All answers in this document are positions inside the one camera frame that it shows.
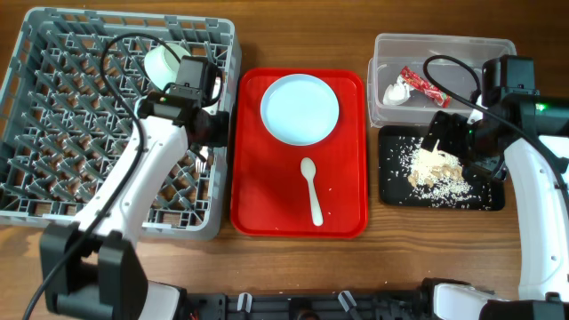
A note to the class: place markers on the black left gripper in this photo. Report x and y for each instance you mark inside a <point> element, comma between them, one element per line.
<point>220,138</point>

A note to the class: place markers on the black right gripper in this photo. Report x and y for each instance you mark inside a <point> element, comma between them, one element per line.
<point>454,124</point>

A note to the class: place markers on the light green bowl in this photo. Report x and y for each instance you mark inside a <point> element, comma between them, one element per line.
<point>161,67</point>

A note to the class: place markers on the red snack wrapper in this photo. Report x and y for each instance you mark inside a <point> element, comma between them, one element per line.
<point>427,88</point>

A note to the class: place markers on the large light blue plate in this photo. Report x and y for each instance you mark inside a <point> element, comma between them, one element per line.
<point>299,110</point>

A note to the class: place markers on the white napkin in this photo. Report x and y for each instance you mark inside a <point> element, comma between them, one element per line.
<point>397,93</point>

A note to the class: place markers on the white plastic fork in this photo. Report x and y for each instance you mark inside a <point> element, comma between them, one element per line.
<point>201,163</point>

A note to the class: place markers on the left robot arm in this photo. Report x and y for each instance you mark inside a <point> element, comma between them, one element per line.
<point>90,267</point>

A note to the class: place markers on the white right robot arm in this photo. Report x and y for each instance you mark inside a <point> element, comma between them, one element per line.
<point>530,135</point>

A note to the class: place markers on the black food waste tray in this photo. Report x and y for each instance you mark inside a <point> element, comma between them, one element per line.
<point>395,186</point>

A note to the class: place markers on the clear plastic waste bin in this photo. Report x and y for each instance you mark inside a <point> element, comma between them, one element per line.
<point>393,52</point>

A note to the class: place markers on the grey dishwasher rack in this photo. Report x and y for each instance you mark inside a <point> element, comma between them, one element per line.
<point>64,99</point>

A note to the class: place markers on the pile of rice scraps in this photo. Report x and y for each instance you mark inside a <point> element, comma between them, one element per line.
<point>438,171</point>

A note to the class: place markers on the red plastic tray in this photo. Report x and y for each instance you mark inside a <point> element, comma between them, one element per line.
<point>269,195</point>

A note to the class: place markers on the white plastic spoon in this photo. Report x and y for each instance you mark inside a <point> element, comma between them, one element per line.
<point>308,171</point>

